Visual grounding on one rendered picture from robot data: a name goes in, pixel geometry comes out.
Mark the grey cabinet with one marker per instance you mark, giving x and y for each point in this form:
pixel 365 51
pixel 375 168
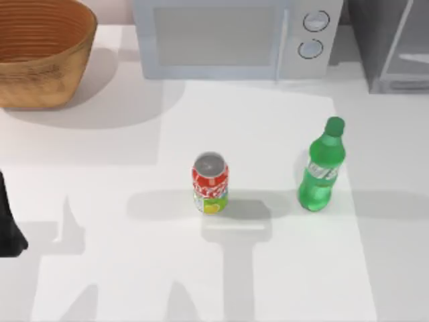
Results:
pixel 395 47

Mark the green bottle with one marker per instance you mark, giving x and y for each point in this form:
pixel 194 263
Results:
pixel 320 174

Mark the wooden basket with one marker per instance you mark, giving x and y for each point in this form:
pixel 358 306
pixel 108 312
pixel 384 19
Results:
pixel 40 77

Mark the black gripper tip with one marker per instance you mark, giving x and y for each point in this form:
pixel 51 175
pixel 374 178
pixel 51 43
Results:
pixel 8 228

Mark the microwave oven door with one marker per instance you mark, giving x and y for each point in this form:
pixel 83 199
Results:
pixel 214 37

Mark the pale microwave oven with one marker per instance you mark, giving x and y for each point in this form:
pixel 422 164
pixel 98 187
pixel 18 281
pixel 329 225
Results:
pixel 321 67

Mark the microwave knob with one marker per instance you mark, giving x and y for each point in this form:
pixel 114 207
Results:
pixel 316 19
pixel 310 48

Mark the red and green can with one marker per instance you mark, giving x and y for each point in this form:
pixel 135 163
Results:
pixel 210 188

